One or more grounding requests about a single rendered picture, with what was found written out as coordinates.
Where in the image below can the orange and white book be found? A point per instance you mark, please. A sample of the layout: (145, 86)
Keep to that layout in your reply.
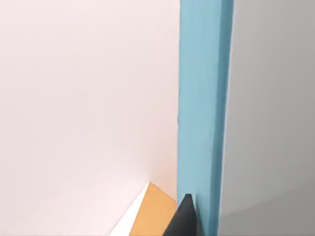
(152, 211)

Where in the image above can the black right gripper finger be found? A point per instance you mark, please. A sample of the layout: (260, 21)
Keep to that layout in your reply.
(185, 218)

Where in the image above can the light blue book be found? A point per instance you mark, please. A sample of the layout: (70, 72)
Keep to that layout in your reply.
(201, 98)

